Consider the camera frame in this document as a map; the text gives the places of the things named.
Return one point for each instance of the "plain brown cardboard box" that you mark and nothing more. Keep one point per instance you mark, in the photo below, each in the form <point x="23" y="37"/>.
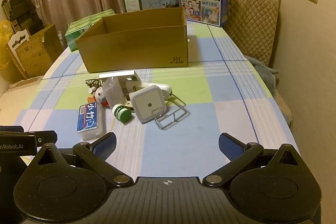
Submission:
<point x="52" y="40"/>

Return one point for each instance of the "leopard print hair clip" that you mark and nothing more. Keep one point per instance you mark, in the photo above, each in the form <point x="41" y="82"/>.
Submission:
<point x="92" y="81"/>

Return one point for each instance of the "green cap small bottle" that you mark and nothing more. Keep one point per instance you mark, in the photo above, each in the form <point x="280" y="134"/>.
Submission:
<point x="122" y="114"/>

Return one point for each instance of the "blue and red cartoon toy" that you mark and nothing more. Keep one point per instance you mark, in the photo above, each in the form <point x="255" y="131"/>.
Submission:
<point x="99" y="94"/>

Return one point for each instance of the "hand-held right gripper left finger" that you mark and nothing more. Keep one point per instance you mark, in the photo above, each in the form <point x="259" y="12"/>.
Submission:
<point x="106" y="145"/>

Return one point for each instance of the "black folding step ladder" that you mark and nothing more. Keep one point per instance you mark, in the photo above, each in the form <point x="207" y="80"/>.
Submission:
<point x="18" y="6"/>

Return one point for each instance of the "brown seat cushion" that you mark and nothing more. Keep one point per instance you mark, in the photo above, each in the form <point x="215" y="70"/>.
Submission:
<point x="283" y="111"/>

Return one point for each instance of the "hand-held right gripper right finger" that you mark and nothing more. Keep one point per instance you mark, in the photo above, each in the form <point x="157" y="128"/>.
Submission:
<point x="231" y="147"/>

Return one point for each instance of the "translucent plastic cup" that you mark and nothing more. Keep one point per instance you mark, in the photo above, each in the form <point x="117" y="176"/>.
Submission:
<point x="113" y="92"/>

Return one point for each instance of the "brown board with white edge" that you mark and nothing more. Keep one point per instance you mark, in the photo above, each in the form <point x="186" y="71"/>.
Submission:
<point x="118" y="74"/>

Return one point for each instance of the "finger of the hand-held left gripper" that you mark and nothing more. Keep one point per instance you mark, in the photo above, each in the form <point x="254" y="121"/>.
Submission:
<point x="11" y="128"/>
<point x="42" y="138"/>

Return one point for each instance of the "green tissue multipack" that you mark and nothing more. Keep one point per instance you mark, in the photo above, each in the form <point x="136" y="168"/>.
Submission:
<point x="81" y="27"/>

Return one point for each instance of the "yellow plastic bag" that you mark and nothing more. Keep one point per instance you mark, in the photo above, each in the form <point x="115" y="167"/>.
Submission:
<point x="5" y="43"/>

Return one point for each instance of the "beige quilted chair cover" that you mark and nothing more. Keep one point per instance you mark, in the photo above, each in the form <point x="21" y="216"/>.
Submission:
<point x="252" y="22"/>

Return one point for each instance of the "printed cardboard box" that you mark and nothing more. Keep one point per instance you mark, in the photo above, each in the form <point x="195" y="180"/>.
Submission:
<point x="31" y="58"/>

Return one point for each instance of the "blue and red tissue packet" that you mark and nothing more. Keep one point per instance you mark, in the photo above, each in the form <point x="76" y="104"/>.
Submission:
<point x="88" y="119"/>

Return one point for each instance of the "grey cloth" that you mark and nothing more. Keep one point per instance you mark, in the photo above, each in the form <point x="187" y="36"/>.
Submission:
<point x="265" y="74"/>

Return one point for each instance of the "white three-pin plug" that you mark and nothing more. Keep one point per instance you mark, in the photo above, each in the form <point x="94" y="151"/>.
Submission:
<point x="131" y="86"/>

